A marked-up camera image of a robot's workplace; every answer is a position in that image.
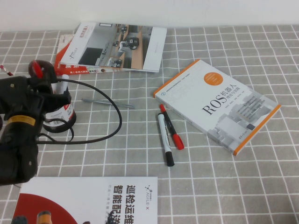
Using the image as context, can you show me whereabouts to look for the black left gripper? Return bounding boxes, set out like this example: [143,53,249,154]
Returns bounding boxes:
[0,77,57,119]

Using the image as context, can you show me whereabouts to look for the red gel pen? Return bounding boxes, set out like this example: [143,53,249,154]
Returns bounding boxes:
[32,60,44,79]

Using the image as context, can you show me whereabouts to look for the white marker in holder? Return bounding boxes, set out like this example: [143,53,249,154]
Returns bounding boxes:
[51,81,63,95]
[61,74,70,94]

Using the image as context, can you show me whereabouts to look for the black mesh pen holder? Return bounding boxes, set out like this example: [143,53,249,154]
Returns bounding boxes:
[43,79,77,134]

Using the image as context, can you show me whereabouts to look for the grey pen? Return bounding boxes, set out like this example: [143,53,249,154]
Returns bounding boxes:
[81,98,135,110]

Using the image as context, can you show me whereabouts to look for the red book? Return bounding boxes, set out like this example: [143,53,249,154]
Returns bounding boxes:
[54,34,128,77]

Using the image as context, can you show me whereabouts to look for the red pencil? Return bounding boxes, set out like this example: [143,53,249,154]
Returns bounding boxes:
[0,64,14,76]

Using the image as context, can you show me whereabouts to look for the white brochure with robot photo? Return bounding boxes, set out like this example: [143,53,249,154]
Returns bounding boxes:
[60,22,168,73]

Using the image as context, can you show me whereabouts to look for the white brochure with red circle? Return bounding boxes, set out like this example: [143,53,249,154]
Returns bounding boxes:
[10,176,158,224]

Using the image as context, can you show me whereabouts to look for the white marker with black cap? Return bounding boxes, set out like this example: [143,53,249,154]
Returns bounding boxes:
[157,112,175,167]

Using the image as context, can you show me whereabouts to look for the black marker with red caps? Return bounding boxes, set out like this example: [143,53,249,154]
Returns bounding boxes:
[159,104,185,150]

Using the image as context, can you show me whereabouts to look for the white orange ROS book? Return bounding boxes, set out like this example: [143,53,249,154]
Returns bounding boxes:
[153,58,282,156]

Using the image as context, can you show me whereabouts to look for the grey checked tablecloth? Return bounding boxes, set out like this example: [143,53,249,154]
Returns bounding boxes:
[0,24,299,224]

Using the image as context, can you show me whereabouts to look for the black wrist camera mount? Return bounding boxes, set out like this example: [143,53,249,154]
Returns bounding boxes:
[0,76,31,95]

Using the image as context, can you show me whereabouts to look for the black cable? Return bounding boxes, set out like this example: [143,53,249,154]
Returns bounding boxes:
[35,78,122,143]

